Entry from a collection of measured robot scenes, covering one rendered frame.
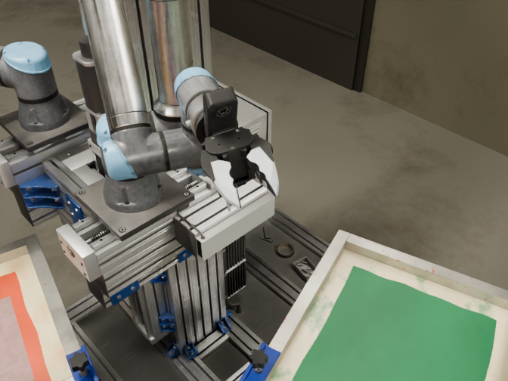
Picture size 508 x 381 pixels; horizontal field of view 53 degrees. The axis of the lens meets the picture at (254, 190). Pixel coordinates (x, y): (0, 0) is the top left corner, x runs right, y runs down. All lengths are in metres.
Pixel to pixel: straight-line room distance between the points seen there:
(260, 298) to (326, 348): 1.07
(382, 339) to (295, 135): 2.56
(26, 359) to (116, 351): 0.90
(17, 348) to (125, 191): 0.51
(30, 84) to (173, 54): 0.60
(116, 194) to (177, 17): 0.45
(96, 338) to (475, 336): 1.55
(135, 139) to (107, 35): 0.19
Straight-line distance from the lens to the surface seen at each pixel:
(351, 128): 3.94
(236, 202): 0.67
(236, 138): 0.76
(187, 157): 0.94
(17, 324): 1.56
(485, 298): 1.59
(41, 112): 1.65
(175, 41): 1.12
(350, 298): 1.50
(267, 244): 2.65
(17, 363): 1.48
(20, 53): 1.62
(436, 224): 3.24
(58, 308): 1.50
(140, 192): 1.28
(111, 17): 0.99
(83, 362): 1.29
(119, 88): 0.95
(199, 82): 0.90
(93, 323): 2.44
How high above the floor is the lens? 2.11
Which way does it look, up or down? 40 degrees down
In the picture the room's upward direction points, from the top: straight up
